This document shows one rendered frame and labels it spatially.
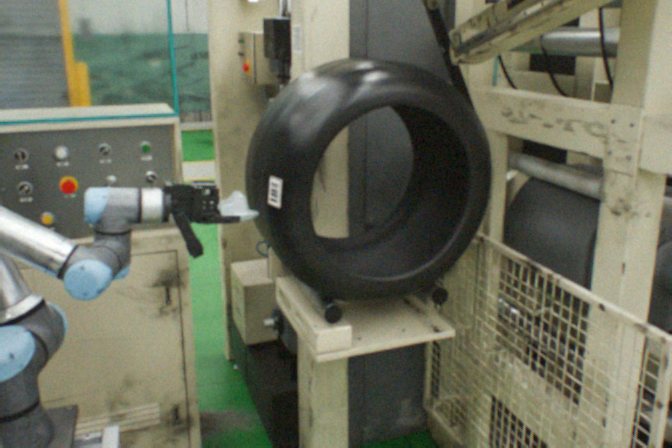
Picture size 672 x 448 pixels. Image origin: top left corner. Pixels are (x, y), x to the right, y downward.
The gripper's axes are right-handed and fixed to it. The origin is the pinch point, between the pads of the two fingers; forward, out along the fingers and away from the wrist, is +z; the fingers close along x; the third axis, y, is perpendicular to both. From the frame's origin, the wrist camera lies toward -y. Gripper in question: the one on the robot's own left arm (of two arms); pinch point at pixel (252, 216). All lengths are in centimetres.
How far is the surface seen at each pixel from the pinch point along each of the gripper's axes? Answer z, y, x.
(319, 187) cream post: 25.1, 1.0, 26.8
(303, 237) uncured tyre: 8.5, -1.3, -11.9
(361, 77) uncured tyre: 18.8, 33.7, -9.4
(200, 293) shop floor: 27, -110, 218
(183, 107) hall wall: 100, -75, 901
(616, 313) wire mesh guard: 63, -6, -47
